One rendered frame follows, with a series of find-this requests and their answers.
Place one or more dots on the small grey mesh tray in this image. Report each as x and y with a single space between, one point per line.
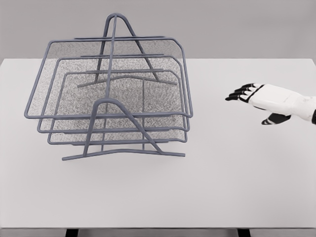
74 138

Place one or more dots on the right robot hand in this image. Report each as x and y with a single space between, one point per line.
269 97

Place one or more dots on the large grey mesh tray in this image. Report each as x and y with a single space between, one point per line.
74 49

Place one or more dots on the medium grey mesh tray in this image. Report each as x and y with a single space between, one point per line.
61 125

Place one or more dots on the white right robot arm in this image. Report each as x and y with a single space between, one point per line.
307 107

